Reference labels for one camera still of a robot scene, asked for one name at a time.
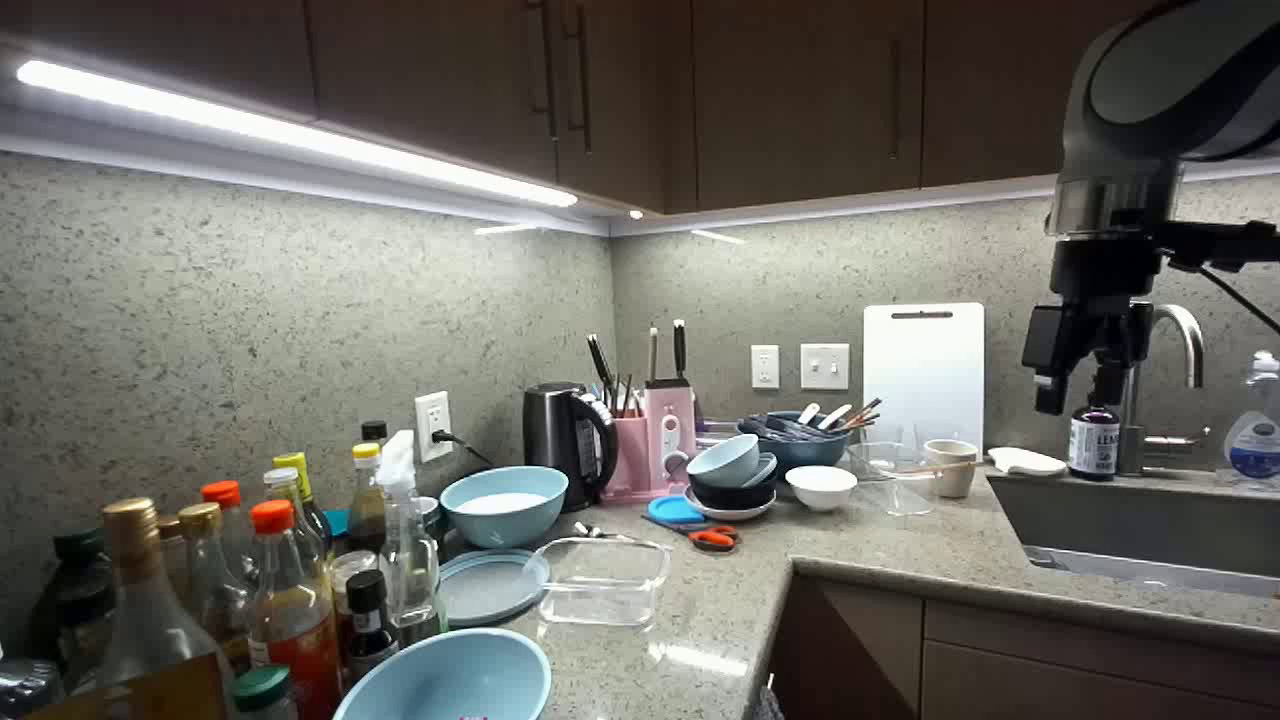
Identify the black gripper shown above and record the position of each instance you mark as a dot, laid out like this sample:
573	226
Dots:
1092	324

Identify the grey Franka robot arm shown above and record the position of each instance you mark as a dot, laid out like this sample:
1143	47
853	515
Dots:
1175	82

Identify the empty clear lunchbox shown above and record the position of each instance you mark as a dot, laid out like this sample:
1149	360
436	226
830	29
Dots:
600	581

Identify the dark soap pump bottle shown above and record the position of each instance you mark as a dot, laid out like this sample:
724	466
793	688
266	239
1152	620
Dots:
1092	446

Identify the white cloth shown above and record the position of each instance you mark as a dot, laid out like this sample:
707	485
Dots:
1026	463

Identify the chrome faucet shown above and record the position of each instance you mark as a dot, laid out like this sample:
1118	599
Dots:
1190	334

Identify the beige cup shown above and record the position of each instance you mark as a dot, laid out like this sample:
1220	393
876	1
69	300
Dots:
954	472

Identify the steel sink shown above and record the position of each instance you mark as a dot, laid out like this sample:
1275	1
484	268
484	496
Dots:
1144	525

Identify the white cutting board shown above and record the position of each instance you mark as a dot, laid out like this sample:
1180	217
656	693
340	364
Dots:
921	372

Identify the clear blue-label spray bottle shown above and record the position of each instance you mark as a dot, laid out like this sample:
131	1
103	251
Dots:
1253	446

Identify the small white bowl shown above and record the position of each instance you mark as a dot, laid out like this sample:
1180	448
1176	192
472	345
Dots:
822	485

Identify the brown lower cabinets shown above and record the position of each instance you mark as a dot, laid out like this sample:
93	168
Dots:
1013	660

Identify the brown cabinets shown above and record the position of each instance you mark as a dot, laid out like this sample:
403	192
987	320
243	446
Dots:
1013	660
747	94

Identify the dark blue bowl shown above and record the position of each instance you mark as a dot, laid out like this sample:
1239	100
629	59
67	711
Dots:
799	440

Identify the short LED light strip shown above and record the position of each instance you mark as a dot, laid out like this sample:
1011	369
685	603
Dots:
853	205

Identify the dark stacked bowl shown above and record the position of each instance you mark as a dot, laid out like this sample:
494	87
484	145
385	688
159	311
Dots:
747	485

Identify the grey-blue stacked bowl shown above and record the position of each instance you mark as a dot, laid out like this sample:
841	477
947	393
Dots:
724	457

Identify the white stacked plate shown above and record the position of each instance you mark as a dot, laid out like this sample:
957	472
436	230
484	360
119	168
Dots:
728	510

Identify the small orange red item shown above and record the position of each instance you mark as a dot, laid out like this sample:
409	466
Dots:
714	537

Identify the pink knife block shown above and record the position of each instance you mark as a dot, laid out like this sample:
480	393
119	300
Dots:
671	424

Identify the blue silicone pad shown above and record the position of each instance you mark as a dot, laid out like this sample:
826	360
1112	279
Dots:
674	510

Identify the brown upper cabinets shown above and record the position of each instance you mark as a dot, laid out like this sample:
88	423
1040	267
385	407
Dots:
747	94

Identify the pink utensil holder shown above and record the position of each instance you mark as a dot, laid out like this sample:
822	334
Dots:
629	463

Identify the black electric kettle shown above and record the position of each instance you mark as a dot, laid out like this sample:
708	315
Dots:
563	440

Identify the large light blue bowl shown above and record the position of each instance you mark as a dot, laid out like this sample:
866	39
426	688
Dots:
506	506

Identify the blue grey plate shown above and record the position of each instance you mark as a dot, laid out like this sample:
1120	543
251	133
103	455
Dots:
489	584

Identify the clear trigger spray bottle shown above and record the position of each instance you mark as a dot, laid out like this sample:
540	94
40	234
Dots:
405	547

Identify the light blue colander bowl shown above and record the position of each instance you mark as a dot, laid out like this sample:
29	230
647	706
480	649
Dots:
444	676

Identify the black cap tall bottle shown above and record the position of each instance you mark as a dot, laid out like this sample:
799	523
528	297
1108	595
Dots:
373	429

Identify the yellow cap dark bottle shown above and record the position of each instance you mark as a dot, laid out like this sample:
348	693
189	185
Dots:
366	501

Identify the small black cap bottle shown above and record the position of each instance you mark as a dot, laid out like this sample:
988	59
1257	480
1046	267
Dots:
370	625

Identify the yellow-green cap bottle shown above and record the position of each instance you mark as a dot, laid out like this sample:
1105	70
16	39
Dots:
297	472

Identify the white cap bottle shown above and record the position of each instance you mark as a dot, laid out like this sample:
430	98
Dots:
293	515

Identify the orange cap sauce bottle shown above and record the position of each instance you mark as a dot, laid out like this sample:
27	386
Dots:
289	614

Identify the long LED light strip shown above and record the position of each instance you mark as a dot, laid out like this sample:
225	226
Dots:
266	130

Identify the red cap bottle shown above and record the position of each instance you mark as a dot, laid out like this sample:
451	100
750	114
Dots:
225	501

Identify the green lid jar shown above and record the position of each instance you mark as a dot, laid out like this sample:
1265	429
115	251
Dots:
266	688

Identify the small gold cap bottle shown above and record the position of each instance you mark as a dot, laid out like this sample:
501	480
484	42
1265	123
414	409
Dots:
208	572

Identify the large gold cap bottle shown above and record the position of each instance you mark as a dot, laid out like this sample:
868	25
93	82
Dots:
153	641

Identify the dark green cap bottle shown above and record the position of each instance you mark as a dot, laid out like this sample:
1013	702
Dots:
78	584

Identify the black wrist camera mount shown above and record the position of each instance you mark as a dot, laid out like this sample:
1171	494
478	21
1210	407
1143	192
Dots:
1225	243

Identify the wide white light switch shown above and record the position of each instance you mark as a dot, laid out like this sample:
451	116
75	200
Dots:
826	364

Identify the small white light switch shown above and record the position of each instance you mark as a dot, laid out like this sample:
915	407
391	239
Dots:
765	364

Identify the white wall outlet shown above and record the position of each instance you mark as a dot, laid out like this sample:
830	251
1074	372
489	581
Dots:
432	424

